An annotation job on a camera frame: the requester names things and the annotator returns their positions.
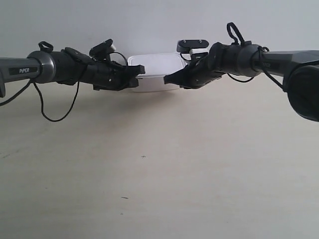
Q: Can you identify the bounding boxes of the white lidded plastic container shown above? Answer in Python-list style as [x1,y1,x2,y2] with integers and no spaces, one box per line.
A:
[128,52,186,93]

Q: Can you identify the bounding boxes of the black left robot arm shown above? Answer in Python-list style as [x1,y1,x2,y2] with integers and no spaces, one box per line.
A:
[0,47,145,97]

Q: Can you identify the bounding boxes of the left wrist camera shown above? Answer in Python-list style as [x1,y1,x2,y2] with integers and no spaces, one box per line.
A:
[89,39,116,60]

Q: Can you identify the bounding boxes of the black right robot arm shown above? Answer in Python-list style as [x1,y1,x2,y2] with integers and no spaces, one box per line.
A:
[163,42,319,121]

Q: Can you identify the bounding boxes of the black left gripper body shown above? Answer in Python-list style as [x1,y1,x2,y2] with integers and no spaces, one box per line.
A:
[53,47,125,90]

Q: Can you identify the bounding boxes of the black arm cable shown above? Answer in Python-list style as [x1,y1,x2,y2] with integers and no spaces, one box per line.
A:
[226,22,285,92]
[0,41,128,122]

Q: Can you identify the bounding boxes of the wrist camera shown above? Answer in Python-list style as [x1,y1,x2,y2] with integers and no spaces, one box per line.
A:
[176,39,209,61]
[89,39,116,60]

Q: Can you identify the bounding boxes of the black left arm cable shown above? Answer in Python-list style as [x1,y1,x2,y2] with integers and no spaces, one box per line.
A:
[0,41,128,122]

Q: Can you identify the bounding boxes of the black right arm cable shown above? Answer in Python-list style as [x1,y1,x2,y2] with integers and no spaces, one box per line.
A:
[226,22,285,92]

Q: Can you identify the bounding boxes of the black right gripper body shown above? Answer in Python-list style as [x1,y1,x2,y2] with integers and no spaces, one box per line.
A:
[183,42,241,90]

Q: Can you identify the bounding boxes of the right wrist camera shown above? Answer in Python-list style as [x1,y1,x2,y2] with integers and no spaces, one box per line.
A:
[176,39,209,61]

